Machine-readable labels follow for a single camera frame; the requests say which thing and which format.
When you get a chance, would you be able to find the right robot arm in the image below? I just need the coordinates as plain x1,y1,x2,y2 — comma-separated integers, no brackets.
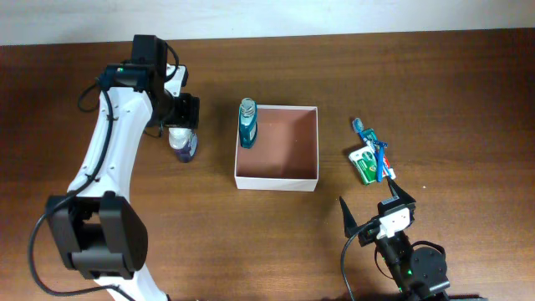
339,178,451,300

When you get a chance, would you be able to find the teal mouthwash bottle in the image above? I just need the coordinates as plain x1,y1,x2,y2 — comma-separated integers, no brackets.
239,98,257,149

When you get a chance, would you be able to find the pink cardboard box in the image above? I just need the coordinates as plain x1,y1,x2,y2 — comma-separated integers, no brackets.
233,105,319,192

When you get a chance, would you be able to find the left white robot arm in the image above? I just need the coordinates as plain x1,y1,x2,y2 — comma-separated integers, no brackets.
38,34,200,300

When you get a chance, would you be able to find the purple foam soap pump bottle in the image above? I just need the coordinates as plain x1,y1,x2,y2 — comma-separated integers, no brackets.
169,128,198,163

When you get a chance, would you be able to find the blue toothbrush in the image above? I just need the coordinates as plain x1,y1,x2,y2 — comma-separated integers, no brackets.
352,118,395,185

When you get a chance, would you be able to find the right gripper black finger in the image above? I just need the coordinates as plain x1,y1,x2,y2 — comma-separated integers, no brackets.
387,178,415,206
339,196,359,238

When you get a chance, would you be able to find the blue disposable razor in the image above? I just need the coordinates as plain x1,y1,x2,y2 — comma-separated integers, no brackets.
373,140,388,182

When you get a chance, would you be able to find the small toothpaste tube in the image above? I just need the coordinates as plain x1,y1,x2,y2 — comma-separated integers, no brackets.
360,128,396,182

